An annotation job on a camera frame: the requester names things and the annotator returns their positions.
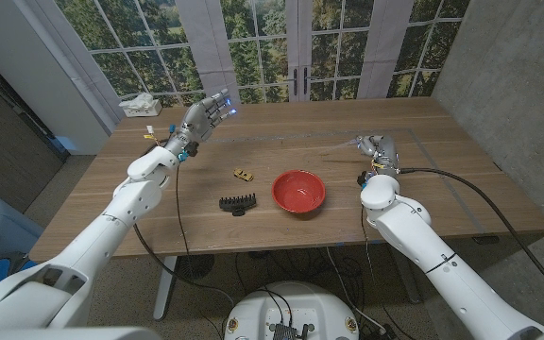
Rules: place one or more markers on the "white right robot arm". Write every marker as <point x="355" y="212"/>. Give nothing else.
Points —
<point x="423" y="245"/>

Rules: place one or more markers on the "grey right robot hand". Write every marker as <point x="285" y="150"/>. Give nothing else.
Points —
<point x="380" y="148"/>

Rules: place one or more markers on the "red bowl plate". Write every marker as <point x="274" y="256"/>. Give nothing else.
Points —
<point x="298" y="191"/>

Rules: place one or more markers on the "clear plastic pipette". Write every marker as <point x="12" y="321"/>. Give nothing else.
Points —
<point x="343" y="145"/>

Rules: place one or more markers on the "round black fan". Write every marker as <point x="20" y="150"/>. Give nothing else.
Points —
<point x="195" y="266"/>

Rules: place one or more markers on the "printed window backdrop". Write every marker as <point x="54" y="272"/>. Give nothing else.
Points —
<point x="253" y="47"/>

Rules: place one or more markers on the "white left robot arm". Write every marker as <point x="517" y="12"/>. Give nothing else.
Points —
<point x="97" y="236"/>

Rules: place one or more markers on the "white tissue box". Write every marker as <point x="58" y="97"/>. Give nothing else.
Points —
<point x="142" y="107"/>

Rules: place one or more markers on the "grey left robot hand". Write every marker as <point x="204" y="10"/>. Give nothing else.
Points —
<point x="198" y="123"/>

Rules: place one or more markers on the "white robot torso base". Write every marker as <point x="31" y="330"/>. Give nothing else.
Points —
<point x="295" y="307"/>

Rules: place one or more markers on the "small yellow toy car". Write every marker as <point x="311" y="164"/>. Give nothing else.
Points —
<point x="243" y="175"/>

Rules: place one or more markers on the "white table leg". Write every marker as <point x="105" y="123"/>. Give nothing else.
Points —
<point x="164" y="288"/>

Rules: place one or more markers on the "grey table leg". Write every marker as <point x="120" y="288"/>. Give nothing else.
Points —
<point x="406" y="278"/>

